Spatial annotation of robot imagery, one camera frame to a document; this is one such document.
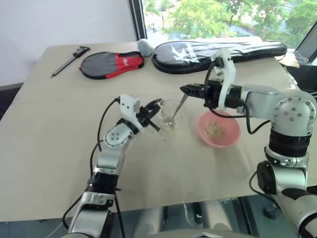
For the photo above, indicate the grey ball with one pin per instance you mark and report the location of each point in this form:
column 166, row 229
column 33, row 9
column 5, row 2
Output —
column 144, row 47

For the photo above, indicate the brown cardboard piece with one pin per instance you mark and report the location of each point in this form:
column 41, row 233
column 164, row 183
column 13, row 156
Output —
column 290, row 60

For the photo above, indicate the metal spoon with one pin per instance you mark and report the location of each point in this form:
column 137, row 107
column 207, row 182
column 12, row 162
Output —
column 180, row 105

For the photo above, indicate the small blue floor object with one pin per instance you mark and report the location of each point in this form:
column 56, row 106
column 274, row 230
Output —
column 272, row 212

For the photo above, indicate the black badminton racket case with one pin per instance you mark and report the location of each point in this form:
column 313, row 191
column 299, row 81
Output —
column 218, row 55

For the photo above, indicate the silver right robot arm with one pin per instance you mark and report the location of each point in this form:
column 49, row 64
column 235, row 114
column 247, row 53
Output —
column 292, row 111

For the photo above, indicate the black caliper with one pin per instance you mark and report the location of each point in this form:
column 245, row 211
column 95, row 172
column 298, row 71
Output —
column 65, row 63

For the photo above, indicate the red and black paddle case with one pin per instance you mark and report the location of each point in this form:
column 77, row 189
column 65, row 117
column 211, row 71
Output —
column 101, row 65

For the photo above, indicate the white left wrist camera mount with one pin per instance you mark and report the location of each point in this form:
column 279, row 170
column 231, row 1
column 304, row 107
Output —
column 128, row 105

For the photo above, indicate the clear glass mug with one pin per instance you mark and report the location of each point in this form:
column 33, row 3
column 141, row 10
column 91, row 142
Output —
column 173, row 116

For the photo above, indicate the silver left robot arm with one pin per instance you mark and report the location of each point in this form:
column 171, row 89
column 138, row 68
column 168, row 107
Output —
column 109, row 158

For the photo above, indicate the pink bowl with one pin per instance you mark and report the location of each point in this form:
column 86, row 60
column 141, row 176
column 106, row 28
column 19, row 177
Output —
column 223, row 142

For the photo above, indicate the black side desk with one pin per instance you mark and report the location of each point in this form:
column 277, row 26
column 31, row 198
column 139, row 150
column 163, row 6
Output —
column 305, row 78

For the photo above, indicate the black window frame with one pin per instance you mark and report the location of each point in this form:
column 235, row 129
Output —
column 137, row 19

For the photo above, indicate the dark laptop screen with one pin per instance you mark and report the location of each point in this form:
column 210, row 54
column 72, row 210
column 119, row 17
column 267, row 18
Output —
column 308, row 47

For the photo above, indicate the oatmeal heap in bowl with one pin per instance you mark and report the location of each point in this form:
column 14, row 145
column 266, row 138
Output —
column 215, row 129

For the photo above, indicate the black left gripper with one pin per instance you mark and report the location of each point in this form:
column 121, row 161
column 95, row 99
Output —
column 144, row 116

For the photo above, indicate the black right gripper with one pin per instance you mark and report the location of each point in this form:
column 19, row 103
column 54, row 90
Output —
column 213, row 93

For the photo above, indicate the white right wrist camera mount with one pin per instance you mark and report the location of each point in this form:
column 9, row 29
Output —
column 229, row 72

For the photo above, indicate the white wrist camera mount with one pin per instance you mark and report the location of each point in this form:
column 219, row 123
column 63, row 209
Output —
column 229, row 72
column 128, row 105

